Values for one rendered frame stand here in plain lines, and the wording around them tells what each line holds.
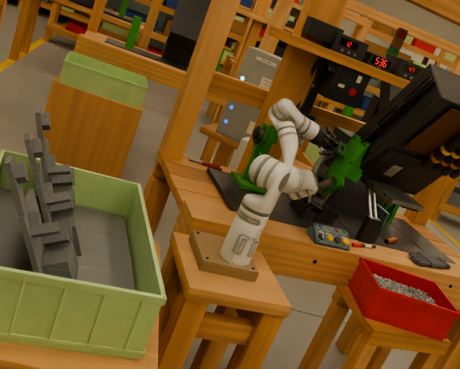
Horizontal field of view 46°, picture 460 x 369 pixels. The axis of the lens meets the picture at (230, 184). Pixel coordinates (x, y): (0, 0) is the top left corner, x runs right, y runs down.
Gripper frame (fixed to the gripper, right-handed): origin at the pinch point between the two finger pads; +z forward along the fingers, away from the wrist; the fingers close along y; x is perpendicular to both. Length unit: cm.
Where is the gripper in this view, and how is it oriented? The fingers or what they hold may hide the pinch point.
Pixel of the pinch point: (337, 148)
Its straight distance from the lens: 224.5
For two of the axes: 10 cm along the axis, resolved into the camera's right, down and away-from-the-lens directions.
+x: -5.9, 2.7, 7.6
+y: 2.2, -8.5, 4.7
